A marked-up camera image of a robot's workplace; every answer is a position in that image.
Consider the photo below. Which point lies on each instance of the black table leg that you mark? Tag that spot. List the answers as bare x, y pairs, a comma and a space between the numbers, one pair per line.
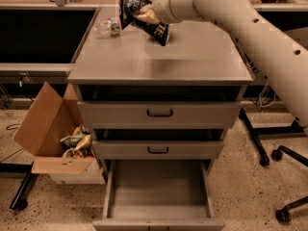
24, 172
276, 154

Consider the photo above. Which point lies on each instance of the clear plastic water bottle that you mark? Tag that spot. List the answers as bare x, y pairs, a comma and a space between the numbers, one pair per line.
108, 28

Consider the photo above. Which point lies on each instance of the top grey drawer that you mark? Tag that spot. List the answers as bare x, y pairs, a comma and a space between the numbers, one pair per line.
159, 115

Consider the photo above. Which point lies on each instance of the black table leg right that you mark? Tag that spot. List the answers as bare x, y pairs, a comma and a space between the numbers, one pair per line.
276, 154

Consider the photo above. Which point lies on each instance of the brown cardboard box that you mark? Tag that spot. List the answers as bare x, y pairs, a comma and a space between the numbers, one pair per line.
50, 118

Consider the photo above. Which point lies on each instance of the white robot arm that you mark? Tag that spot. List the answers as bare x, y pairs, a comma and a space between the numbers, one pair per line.
279, 58

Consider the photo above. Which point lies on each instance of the blue chip bag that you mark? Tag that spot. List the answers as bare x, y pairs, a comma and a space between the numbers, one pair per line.
127, 8

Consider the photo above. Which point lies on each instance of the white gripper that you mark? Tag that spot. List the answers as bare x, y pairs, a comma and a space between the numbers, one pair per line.
163, 4

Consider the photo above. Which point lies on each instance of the bottom grey open drawer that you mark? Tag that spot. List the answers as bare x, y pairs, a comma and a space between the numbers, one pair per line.
159, 195

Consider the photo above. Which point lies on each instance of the grey drawer cabinet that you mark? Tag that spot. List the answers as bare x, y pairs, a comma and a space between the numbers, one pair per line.
199, 63

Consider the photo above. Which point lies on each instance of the black table leg left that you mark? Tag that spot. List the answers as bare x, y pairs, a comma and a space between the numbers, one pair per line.
24, 172

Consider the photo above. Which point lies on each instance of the snack bags in box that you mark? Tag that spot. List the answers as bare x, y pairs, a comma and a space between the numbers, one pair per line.
78, 145

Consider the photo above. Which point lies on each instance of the middle grey drawer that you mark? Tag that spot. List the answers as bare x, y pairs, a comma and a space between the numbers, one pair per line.
157, 150

